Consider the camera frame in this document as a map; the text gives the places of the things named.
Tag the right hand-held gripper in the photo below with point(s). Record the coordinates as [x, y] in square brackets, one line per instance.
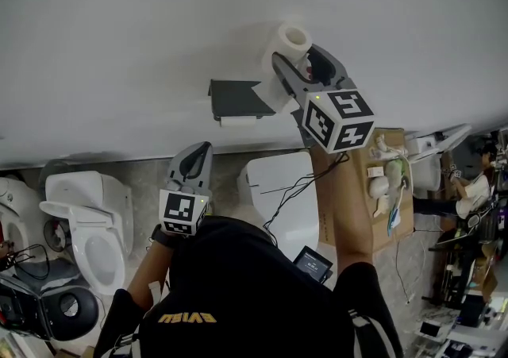
[341, 122]

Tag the blue and white brush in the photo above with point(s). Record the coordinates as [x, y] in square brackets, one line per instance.
[395, 217]

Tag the white smart toilet closed lid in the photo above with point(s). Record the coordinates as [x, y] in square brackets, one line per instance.
[278, 166]

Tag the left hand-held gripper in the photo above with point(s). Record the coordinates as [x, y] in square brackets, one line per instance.
[178, 209]

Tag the white egg-shaped toilet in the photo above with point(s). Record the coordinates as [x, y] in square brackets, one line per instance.
[16, 205]

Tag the grey sponge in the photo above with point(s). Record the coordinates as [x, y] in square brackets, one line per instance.
[395, 170]

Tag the green plastic piece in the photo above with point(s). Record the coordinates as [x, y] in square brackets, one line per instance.
[405, 179]

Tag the grey plastic bin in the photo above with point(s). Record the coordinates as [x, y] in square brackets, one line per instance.
[55, 168]

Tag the white toilet paper roll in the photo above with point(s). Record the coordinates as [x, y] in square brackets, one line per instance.
[293, 39]

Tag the black tablet device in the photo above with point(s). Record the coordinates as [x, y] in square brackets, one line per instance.
[313, 265]

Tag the white toilet with open lid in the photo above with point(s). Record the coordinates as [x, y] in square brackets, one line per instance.
[95, 229]

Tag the white round object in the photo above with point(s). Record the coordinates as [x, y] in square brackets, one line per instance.
[377, 186]

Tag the black wall paper holder shelf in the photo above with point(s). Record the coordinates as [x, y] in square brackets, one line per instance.
[234, 98]

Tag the person's black t-shirt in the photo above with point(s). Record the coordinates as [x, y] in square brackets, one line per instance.
[246, 301]

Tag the white toilet with raised seat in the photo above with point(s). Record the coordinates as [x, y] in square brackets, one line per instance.
[420, 166]

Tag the beige plastic piece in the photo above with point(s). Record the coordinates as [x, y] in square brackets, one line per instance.
[382, 205]

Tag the small white box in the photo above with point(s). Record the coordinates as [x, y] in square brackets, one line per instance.
[375, 172]

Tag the black round device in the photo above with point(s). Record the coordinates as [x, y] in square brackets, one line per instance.
[75, 305]

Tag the large brown cardboard box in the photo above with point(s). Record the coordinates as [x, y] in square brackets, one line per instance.
[323, 205]

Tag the person's right forearm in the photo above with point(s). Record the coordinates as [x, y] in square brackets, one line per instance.
[353, 229]

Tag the person's left forearm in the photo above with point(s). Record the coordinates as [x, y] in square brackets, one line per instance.
[148, 277]

